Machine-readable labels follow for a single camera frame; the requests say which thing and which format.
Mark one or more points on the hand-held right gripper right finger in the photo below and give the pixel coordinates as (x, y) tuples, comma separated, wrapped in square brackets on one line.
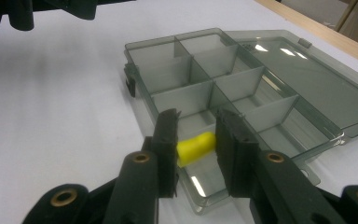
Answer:
[(237, 155)]

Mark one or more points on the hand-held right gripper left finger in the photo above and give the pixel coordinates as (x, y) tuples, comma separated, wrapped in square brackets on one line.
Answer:
[(167, 155)]

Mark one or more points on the yellow foam earplug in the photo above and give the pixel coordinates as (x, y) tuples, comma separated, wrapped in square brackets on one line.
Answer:
[(197, 147)]

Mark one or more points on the smoky clear compartment storage box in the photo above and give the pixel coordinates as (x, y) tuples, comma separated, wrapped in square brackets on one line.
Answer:
[(261, 93)]

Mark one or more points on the light wooden table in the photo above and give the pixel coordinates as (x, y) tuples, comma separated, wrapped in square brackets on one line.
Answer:
[(338, 39)]

